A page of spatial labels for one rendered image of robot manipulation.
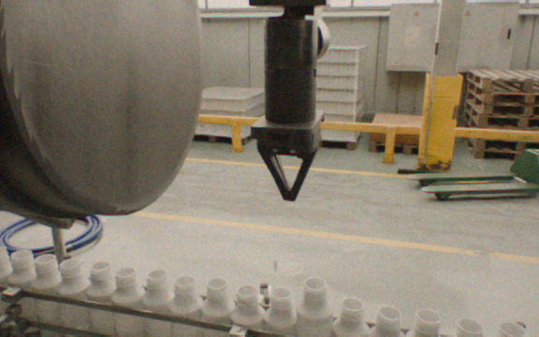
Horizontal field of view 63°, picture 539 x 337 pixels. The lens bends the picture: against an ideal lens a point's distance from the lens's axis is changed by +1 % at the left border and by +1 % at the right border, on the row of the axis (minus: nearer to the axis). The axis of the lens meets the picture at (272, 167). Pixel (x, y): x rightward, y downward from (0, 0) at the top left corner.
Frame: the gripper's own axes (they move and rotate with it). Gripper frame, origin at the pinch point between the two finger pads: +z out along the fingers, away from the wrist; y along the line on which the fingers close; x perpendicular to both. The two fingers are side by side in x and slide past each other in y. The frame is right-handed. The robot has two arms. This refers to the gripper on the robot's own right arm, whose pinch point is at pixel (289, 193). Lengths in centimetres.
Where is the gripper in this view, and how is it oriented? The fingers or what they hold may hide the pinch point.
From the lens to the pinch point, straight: 52.2
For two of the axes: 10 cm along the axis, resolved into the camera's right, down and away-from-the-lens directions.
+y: 2.4, -3.1, 9.2
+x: -9.7, -0.7, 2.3
